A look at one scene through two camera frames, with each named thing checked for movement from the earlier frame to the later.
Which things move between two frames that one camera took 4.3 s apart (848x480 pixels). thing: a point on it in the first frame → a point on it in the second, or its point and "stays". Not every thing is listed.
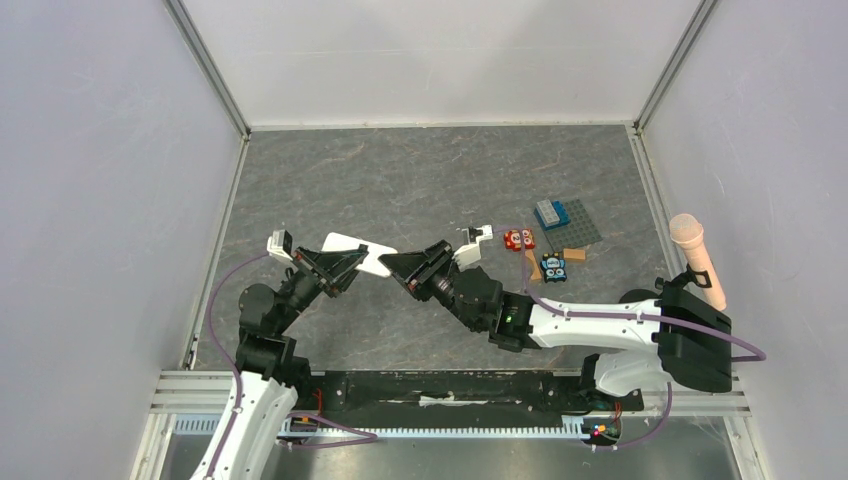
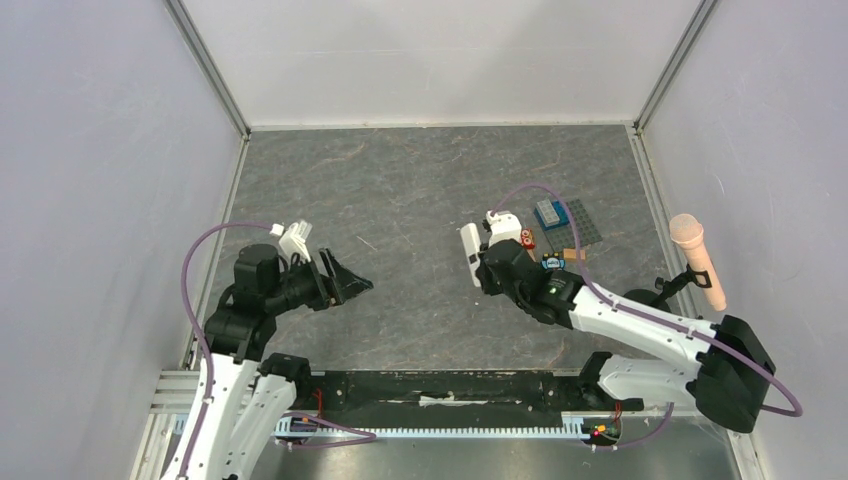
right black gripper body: x=433 y=271 → x=495 y=263
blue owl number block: x=553 y=267 stays
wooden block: x=575 y=255 stays
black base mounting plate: x=525 y=395 stays
